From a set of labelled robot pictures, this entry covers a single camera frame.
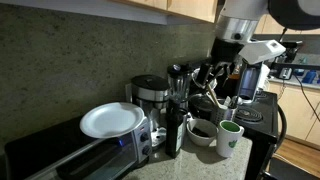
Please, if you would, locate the wooden spatula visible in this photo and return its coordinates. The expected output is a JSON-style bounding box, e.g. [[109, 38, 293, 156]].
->
[[206, 83, 222, 109]]

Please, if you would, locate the white jug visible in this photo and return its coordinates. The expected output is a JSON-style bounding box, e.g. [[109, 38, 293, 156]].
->
[[259, 63, 272, 92]]

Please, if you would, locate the dark bottle white label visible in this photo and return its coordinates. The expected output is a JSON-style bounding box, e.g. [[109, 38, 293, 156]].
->
[[165, 96, 188, 159]]

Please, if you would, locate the black lidded blender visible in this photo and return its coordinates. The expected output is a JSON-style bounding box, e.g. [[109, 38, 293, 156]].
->
[[166, 63, 194, 111]]

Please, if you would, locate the wooden corner upper cabinet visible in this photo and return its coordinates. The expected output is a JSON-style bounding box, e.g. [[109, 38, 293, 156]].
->
[[254, 13, 320, 36]]

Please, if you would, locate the wooden lower cabinet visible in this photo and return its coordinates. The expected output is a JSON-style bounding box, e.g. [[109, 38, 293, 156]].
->
[[268, 81, 320, 148]]

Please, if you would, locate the white bowl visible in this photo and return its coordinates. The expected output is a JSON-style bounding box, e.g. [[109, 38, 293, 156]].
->
[[185, 118, 218, 148]]

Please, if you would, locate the small silver toaster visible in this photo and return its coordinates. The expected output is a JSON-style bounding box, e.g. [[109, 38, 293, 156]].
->
[[278, 66, 294, 80]]

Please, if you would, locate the dark round pot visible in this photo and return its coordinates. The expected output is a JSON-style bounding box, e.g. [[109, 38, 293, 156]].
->
[[188, 93, 218, 121]]

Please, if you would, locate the white plate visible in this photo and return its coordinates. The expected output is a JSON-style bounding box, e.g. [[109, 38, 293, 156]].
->
[[79, 101, 146, 139]]

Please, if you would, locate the black silver toaster oven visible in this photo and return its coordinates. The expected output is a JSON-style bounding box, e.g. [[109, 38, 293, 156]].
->
[[3, 113, 154, 180]]

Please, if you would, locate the thin black hanging cable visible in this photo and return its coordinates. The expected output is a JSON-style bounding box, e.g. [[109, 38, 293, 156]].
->
[[292, 73, 320, 124]]

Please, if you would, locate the black electric stove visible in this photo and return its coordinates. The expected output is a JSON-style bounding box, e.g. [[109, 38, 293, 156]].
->
[[186, 58, 279, 180]]

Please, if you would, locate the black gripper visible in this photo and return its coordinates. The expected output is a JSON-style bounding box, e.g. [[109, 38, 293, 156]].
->
[[199, 37, 246, 85]]

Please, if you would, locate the blue item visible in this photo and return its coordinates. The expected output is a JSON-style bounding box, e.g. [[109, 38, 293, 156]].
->
[[301, 69, 318, 84]]

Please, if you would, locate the silver pod coffee machine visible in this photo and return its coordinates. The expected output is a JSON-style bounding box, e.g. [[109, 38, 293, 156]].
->
[[238, 61, 264, 103]]

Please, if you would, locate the black camera on stand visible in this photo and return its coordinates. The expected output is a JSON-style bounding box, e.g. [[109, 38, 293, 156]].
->
[[279, 39, 305, 64]]

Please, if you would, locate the steel black coffee maker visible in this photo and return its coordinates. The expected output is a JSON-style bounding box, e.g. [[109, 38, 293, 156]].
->
[[130, 74, 170, 148]]

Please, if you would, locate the white utensil holder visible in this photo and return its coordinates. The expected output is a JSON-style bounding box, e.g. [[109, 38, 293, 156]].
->
[[210, 99, 238, 126]]

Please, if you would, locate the white mug green inside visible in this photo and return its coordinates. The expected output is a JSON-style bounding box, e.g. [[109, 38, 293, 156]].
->
[[215, 119, 245, 159]]

